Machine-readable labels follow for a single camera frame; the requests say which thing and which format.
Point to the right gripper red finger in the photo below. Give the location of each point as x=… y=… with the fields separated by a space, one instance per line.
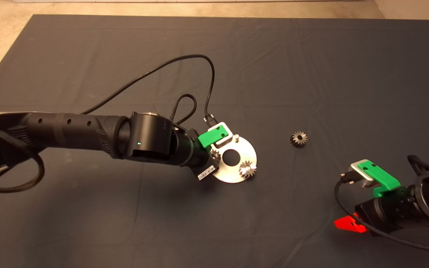
x=346 y=224

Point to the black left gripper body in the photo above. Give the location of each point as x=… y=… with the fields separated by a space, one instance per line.
x=201 y=162

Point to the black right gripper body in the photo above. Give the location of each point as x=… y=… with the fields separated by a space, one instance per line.
x=387 y=211

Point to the steel planetary gear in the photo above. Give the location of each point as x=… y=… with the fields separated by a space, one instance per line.
x=244 y=172
x=304 y=143
x=215 y=153

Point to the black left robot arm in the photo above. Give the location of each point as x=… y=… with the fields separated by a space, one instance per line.
x=69 y=130

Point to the round metal carrier plate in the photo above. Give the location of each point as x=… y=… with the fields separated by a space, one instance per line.
x=229 y=175

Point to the dark grey table cloth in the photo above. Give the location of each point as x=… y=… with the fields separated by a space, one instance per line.
x=311 y=74

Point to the left green camera mount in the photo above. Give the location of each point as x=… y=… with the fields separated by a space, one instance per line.
x=209 y=138

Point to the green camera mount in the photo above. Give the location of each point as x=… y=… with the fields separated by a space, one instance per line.
x=380 y=176
x=209 y=138

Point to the left silver camera box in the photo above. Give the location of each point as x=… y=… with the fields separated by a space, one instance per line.
x=226 y=140

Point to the silver camera box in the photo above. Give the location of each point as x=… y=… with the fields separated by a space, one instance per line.
x=356 y=169
x=226 y=140

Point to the right green camera mount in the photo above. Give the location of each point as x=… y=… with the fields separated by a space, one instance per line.
x=380 y=176

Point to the right silver camera box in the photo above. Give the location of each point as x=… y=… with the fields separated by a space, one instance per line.
x=356 y=169

